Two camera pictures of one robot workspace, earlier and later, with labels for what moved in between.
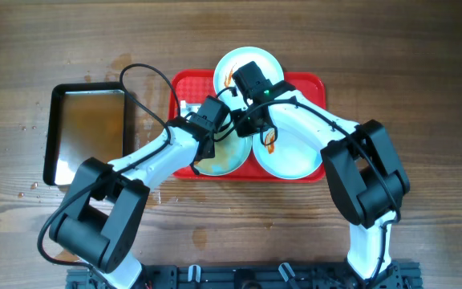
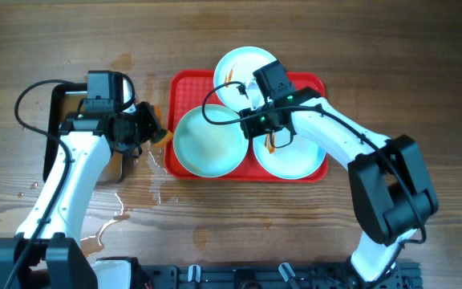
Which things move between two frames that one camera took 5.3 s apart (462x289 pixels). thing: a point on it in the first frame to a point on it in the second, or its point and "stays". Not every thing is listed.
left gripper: (212, 151) to (147, 109)
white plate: (233, 61) stays
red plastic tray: (192, 87) stays
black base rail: (396, 275) stays
